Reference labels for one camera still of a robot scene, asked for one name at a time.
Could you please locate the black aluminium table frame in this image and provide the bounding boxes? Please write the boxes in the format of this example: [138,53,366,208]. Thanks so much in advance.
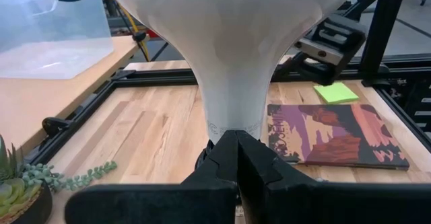
[25,0,431,166]

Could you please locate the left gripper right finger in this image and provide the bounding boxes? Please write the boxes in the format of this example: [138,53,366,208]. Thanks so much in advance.
[236,130,431,224]

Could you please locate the yellow hanging cable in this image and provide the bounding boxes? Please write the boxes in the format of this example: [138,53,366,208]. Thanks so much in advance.
[116,1,152,63]

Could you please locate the green sticky note pad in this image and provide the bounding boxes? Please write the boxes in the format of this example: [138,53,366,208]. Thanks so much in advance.
[312,81,360,105]

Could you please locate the clear plastic storage bin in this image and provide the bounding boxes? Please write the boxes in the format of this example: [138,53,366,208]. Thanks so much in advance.
[0,0,114,80]

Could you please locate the white flood light bulb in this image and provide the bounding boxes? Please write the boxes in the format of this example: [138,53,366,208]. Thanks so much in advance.
[104,0,363,146]

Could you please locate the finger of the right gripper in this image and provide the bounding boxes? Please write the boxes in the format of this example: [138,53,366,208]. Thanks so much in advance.
[275,53,321,84]

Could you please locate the succulent in black pot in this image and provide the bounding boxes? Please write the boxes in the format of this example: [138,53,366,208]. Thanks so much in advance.
[0,135,119,224]

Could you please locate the Yosemite print notebook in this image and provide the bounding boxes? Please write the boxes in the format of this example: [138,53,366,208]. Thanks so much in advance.
[267,103,411,171]

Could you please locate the light wood desk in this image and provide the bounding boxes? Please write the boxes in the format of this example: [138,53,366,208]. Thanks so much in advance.
[0,35,149,154]

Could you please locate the black cable clamp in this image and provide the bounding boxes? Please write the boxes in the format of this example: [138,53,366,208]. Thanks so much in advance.
[132,30,148,43]

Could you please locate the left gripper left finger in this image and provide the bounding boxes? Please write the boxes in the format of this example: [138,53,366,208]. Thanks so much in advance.
[65,129,240,224]

